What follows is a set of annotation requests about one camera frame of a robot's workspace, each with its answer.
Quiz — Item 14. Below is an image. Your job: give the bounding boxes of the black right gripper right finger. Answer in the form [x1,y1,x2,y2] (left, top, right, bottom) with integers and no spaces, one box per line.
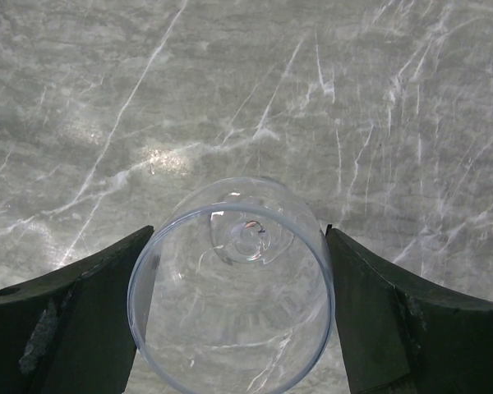
[326,227,493,393]

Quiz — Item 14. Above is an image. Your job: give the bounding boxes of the clear wine glass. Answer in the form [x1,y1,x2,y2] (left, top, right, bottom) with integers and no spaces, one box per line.
[127,176,335,393]

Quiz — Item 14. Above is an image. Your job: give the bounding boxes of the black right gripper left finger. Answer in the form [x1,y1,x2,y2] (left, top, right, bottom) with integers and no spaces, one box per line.
[0,226,154,393]

